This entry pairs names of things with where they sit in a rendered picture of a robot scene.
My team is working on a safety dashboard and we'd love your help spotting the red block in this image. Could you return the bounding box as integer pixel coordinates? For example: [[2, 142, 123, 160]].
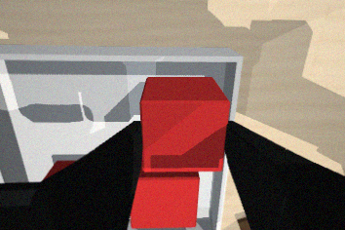
[[139, 77, 230, 173], [131, 161, 200, 228], [43, 161, 75, 180]]

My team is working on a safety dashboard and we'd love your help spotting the grey open-top box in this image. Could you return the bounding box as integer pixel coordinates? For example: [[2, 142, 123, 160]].
[[0, 45, 244, 230]]

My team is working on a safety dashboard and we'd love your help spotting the brown cardboard box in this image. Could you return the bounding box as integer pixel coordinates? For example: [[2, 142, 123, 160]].
[[238, 217, 250, 230]]

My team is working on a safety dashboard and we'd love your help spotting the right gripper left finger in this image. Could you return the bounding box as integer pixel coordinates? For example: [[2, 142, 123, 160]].
[[0, 121, 142, 230]]

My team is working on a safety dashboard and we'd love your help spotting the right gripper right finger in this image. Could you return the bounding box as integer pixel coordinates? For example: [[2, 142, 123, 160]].
[[224, 121, 345, 230]]

